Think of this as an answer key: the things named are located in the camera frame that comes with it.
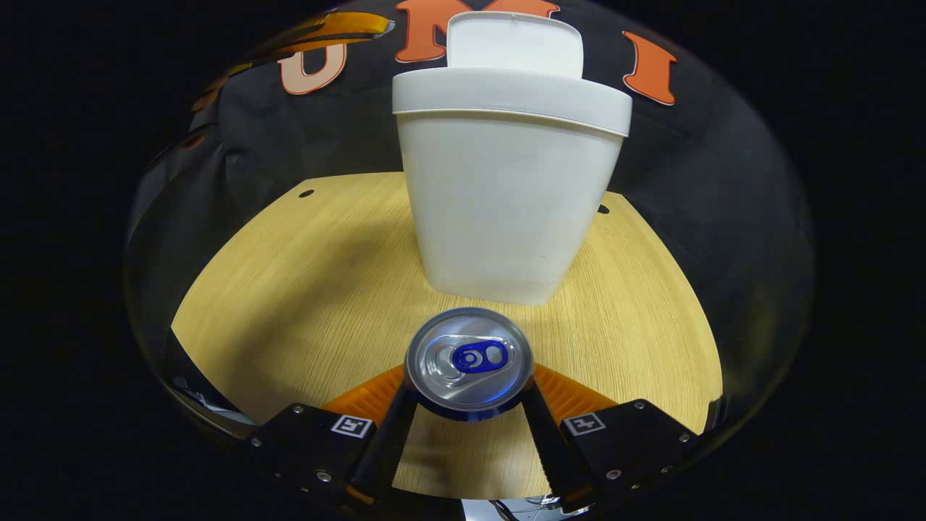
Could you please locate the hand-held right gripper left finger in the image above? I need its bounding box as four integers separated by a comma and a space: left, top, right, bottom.
246, 364, 420, 507

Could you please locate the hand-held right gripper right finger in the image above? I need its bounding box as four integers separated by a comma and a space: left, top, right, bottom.
521, 362, 702, 511

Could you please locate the silver blue pop can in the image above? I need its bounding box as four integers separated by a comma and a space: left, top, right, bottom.
404, 307, 536, 423

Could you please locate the white desktop garbage bin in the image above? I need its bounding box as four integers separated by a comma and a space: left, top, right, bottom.
392, 11, 634, 307

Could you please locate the black backdrop cloth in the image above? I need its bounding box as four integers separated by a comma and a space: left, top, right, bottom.
124, 0, 815, 435

